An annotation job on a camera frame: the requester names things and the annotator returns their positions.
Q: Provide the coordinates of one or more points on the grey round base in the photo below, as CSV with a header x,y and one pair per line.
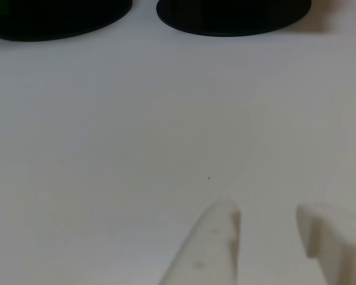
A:
x,y
231,15

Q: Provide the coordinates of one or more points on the black round object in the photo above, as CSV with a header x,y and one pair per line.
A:
x,y
53,17

